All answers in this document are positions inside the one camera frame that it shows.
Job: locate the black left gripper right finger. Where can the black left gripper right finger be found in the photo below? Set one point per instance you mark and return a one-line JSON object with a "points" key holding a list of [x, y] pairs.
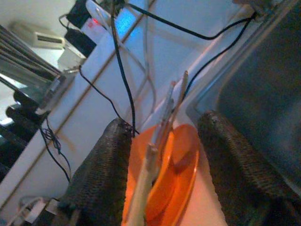
{"points": [[240, 179]]}

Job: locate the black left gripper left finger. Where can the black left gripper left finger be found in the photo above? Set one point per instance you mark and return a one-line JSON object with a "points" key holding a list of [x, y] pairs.
{"points": [[98, 176]]}

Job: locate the pale wooden chopstick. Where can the pale wooden chopstick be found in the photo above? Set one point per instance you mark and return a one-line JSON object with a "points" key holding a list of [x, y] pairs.
{"points": [[182, 94], [143, 183], [168, 106]]}

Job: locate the orange plastic bowl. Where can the orange plastic bowl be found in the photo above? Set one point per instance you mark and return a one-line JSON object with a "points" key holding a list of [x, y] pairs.
{"points": [[178, 169]]}

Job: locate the white plug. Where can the white plug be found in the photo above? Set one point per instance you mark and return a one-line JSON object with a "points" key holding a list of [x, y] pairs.
{"points": [[35, 209]]}

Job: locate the stainless steel sink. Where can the stainless steel sink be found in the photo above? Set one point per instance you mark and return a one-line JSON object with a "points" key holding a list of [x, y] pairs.
{"points": [[258, 94]]}

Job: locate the black charger unit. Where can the black charger unit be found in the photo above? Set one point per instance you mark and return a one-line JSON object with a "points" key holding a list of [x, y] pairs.
{"points": [[18, 122]]}

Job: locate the black power adapter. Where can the black power adapter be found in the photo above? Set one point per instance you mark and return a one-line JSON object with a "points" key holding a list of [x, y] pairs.
{"points": [[80, 42], [78, 14]]}

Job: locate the white air conditioner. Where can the white air conditioner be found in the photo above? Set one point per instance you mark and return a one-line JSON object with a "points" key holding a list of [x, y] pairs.
{"points": [[44, 40]]}

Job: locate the white power strip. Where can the white power strip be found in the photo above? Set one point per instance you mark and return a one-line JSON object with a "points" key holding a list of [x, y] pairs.
{"points": [[94, 26]]}

